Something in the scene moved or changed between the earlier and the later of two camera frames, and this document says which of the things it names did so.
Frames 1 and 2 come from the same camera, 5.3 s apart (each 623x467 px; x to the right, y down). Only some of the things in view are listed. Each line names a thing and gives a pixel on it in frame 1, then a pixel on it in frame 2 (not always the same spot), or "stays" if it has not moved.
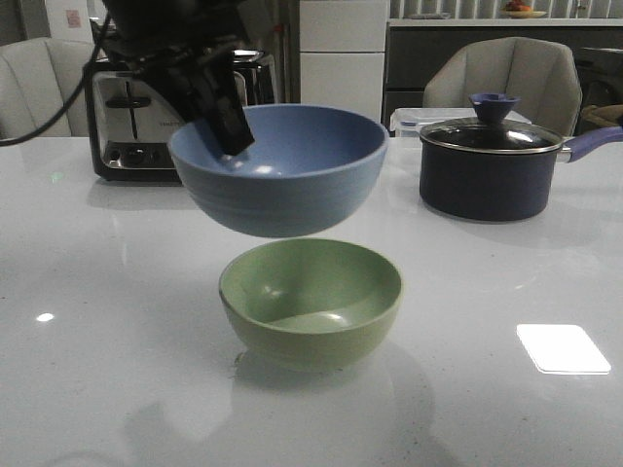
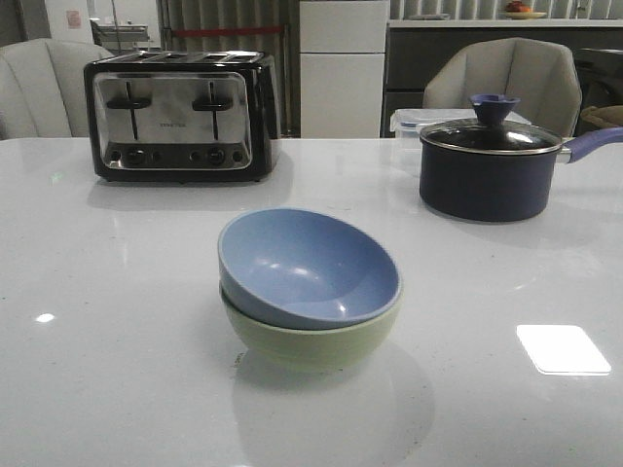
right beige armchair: x=543 y=74 stays
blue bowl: x=310 y=168 to x=297 y=269
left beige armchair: x=38 y=76 stays
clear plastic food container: x=407 y=123 stays
